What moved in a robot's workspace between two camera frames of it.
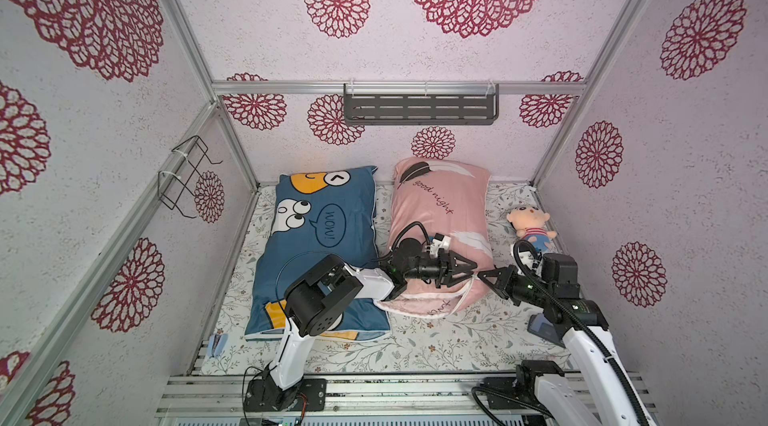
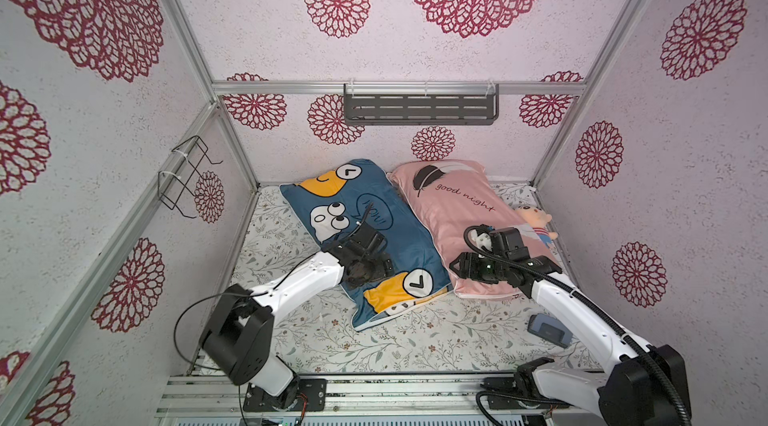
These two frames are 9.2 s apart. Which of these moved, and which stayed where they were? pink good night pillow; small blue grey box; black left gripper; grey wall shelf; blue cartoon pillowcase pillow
Moved: black left gripper; blue cartoon pillowcase pillow; pink good night pillow
Stayed: small blue grey box; grey wall shelf
